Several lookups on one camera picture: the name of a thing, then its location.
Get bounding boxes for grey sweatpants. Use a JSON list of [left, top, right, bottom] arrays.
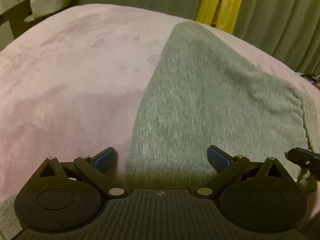
[[1, 21, 319, 239]]

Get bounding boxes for dark items beside bed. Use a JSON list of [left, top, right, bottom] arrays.
[[299, 73, 319, 83]]

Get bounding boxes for pink fleece blanket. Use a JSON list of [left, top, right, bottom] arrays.
[[0, 3, 320, 233]]

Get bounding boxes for grey curtain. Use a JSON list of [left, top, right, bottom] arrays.
[[72, 0, 319, 75]]

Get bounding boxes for yellow curtain strip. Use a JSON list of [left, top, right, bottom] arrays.
[[196, 0, 242, 34]]

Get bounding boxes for white desk with clutter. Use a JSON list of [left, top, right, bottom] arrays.
[[1, 0, 32, 50]]

